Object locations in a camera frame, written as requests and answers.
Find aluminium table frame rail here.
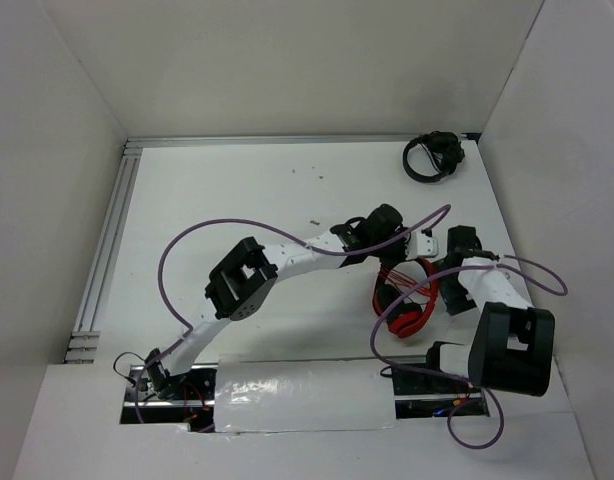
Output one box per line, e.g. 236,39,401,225
124,133,419,155

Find red black headphones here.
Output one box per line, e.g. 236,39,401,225
372,264,439,339

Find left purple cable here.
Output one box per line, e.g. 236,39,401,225
134,203,453,434

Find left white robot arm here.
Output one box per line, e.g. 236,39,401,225
145,204,411,399

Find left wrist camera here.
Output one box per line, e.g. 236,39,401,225
406,228,439,260

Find white taped cover sheet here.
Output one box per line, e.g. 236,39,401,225
213,359,396,433

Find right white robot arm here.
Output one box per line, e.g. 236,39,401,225
423,226,555,397

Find black headphones in corner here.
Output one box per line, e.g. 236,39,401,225
402,131,465,184

